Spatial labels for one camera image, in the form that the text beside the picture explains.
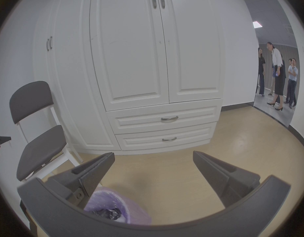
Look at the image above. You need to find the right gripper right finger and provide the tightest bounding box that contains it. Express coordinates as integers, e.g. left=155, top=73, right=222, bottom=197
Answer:
left=193, top=151, right=261, bottom=203

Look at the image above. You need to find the black plastic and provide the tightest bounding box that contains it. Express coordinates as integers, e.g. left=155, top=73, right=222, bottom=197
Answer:
left=92, top=208, right=122, bottom=221

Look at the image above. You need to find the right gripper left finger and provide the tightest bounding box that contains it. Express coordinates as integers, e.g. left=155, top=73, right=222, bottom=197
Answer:
left=47, top=152, right=115, bottom=205

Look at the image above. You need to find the white wardrobe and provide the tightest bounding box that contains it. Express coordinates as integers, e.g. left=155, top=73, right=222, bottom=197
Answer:
left=32, top=0, right=225, bottom=155

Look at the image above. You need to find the grey and white chair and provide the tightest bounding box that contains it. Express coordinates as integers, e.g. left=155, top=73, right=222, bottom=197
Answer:
left=9, top=81, right=84, bottom=183

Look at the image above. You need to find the purple plastic bag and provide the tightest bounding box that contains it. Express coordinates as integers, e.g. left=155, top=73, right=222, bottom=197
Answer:
left=83, top=187, right=152, bottom=225

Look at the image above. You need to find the person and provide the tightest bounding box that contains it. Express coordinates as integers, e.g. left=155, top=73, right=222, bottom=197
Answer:
left=283, top=58, right=299, bottom=107
left=266, top=42, right=286, bottom=111
left=258, top=48, right=266, bottom=97

